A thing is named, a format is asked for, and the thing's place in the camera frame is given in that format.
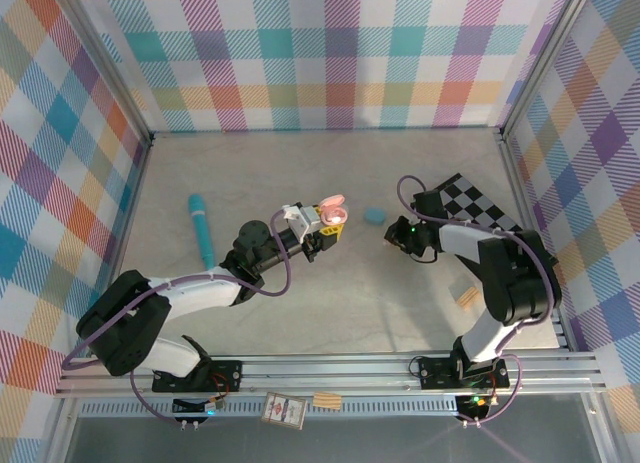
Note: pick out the playing card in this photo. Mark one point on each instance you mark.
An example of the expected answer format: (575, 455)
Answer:
(284, 409)

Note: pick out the perforated metal strip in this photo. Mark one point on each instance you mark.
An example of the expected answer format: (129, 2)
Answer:
(375, 408)

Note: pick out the aluminium frame post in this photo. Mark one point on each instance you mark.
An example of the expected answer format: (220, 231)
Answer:
(542, 68)
(107, 73)

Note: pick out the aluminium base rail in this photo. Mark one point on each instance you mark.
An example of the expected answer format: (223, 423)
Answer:
(325, 373)

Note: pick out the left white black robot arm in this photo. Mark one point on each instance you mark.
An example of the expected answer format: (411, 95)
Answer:
(200, 290)

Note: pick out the black grey checkered board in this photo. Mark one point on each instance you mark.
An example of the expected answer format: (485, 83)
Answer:
(475, 203)

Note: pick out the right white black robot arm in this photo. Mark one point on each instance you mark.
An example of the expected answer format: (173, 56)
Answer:
(515, 283)

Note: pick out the teal pen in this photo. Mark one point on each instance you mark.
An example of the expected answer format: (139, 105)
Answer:
(200, 228)

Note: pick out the blue earbud charging case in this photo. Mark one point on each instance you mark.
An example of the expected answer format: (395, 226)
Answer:
(374, 216)

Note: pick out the black controller board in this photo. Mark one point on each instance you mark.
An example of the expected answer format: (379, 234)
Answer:
(472, 405)
(195, 407)

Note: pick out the pink earbud charging case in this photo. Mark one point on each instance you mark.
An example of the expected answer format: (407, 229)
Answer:
(332, 203)

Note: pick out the striped wooden block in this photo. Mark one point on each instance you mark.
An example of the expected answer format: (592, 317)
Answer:
(468, 299)
(326, 400)

